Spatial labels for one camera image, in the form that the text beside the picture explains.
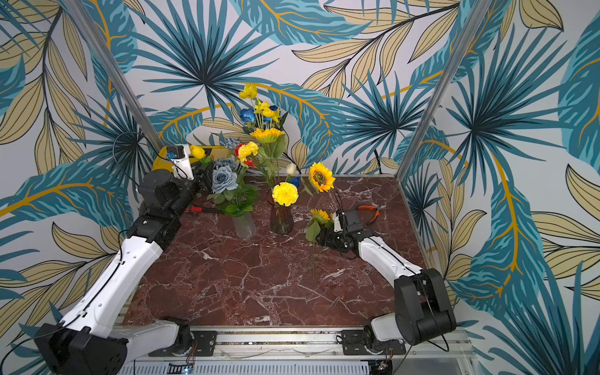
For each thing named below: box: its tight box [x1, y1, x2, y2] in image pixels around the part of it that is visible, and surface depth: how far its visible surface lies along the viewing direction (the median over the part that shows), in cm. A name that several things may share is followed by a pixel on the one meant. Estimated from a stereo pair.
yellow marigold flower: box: [271, 182, 299, 208], surface depth 70 cm
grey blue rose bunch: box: [206, 157, 261, 217], surface depth 73 cm
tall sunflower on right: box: [308, 161, 336, 193], surface depth 66 cm
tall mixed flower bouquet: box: [234, 83, 287, 189], surface depth 76 cm
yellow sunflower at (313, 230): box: [305, 208, 332, 280], surface depth 97 cm
